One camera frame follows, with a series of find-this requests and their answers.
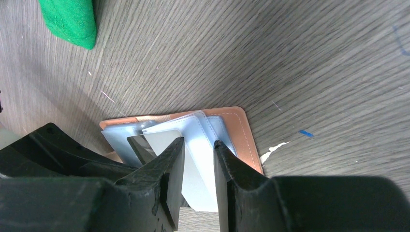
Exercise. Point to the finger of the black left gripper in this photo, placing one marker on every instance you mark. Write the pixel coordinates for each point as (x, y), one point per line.
(50, 152)

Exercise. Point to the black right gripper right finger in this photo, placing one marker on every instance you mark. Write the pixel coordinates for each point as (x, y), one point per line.
(248, 201)

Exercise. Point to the green cloth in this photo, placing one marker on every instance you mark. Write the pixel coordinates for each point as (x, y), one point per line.
(71, 20)

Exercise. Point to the tan leather card holder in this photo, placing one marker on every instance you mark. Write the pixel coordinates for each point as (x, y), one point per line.
(200, 130)

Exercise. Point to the grey VIP credit card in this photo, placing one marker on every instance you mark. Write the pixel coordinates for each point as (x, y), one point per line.
(148, 146)

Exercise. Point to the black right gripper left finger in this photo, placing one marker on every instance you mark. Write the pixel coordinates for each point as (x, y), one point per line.
(94, 197)

